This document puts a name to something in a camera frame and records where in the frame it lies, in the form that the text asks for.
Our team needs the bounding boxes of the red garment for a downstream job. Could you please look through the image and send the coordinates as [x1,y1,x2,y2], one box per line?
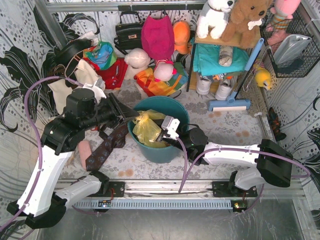
[96,58,128,90]

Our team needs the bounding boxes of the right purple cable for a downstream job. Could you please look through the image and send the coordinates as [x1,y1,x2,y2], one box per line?
[174,136,311,213]

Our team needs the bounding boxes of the teal folded cloth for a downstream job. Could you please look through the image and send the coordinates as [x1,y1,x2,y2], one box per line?
[193,44,249,76]

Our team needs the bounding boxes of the grey patterned rolled cloth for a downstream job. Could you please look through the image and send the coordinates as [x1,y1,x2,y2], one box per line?
[218,45,233,67]

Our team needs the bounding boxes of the brown plush dog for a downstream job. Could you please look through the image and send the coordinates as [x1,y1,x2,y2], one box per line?
[220,0,272,49]

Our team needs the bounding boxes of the pink plush toy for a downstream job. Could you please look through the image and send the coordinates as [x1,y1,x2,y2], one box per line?
[265,0,301,46]

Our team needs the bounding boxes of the rainbow striped bag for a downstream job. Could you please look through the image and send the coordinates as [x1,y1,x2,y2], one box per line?
[134,62,188,97]

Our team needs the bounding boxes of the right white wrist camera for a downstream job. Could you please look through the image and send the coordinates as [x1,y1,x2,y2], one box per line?
[161,115,180,140]

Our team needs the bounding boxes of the yellow plush duck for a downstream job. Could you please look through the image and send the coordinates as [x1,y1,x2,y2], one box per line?
[253,63,272,91]

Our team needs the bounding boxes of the white plush dog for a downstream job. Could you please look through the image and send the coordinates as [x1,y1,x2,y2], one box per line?
[196,0,235,39]

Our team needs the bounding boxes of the colourful scarf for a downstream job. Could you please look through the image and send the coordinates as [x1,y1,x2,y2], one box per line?
[82,41,117,71]

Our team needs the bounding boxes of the purple cable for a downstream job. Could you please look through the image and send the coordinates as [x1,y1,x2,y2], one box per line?
[0,76,86,240]
[174,136,311,213]

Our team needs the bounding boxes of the teal trash bin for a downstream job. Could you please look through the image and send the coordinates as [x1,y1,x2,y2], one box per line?
[127,96,190,164]

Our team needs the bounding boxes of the orange plush toy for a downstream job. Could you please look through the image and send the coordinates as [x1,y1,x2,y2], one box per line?
[173,21,192,55]

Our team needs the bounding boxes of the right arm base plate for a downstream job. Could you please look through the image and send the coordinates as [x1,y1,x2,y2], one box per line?
[211,181,258,198]

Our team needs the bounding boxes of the silver pouch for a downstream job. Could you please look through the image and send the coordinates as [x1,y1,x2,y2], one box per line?
[273,34,312,65]

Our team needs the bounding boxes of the yellow trash bag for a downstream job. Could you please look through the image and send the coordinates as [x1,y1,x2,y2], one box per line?
[132,109,167,149]

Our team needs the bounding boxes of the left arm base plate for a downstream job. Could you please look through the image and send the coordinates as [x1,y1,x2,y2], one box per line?
[99,181,125,198]

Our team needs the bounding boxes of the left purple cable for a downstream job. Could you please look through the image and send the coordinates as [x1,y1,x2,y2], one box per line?
[0,76,86,240]

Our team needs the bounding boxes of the black metal shelf rack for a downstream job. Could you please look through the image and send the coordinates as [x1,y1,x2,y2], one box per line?
[186,33,265,92]

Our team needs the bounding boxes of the black wire basket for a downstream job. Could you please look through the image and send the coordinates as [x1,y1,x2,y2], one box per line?
[260,11,315,78]

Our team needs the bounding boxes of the cream canvas tote bag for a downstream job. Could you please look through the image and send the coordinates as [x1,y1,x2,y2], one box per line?
[47,58,101,118]

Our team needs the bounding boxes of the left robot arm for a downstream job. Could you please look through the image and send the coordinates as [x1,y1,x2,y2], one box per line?
[7,88,139,230]

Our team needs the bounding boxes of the brown floral necktie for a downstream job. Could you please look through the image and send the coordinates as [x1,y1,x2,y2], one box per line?
[85,124,129,172]

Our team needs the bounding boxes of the pink white plush doll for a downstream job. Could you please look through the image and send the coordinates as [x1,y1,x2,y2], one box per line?
[153,59,177,82]

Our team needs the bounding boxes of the white fluffy plush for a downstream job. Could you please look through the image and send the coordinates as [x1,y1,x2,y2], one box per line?
[124,48,151,80]

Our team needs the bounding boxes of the black leather handbag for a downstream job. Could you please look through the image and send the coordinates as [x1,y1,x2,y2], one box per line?
[113,11,144,55]

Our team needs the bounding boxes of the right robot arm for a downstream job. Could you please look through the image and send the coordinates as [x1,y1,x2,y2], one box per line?
[155,127,293,190]

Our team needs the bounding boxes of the pink soft pad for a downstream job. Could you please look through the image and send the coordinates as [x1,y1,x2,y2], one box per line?
[77,140,92,170]

